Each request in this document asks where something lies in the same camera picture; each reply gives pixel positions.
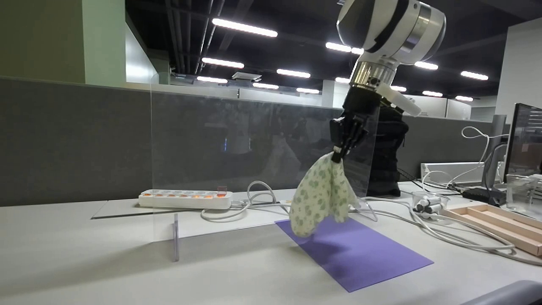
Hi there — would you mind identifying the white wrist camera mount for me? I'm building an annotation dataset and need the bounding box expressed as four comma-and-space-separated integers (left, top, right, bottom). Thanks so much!
385, 86, 423, 119

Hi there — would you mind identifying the wooden tray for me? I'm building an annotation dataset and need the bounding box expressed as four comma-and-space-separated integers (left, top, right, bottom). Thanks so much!
443, 202, 542, 259

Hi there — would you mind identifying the looped white cable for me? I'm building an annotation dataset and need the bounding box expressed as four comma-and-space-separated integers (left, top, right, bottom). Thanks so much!
199, 180, 292, 224

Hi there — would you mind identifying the clear plastic bag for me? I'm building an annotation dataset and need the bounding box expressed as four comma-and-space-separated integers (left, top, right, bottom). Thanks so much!
502, 171, 542, 220

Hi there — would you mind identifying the white power strip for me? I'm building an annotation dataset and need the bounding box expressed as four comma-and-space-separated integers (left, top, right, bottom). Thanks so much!
137, 188, 235, 212

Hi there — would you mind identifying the black computer monitor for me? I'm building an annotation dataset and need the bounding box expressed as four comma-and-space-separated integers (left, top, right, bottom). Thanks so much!
501, 102, 542, 185

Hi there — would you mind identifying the purple paper sheet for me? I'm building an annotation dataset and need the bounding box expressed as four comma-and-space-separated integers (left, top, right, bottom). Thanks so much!
274, 215, 435, 295

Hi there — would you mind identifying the thin grey cable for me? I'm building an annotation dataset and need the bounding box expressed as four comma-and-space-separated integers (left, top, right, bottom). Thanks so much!
413, 124, 506, 197

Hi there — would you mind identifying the thick white cable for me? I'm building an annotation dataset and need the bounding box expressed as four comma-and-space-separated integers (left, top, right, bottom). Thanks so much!
360, 200, 518, 256

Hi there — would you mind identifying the white dotted kitchen towel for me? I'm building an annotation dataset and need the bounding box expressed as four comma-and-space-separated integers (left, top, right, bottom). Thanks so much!
287, 151, 363, 239

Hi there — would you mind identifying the grey office partition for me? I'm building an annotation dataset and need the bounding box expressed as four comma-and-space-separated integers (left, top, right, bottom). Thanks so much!
0, 76, 506, 208

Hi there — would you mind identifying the clear acrylic screen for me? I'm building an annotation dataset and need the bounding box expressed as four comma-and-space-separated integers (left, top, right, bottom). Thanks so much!
147, 88, 375, 264

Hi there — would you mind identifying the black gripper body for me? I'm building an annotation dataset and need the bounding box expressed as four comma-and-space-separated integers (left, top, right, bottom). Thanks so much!
328, 83, 379, 144

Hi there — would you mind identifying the grey monitor stand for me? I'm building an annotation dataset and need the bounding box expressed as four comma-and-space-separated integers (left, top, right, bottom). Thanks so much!
460, 113, 507, 208

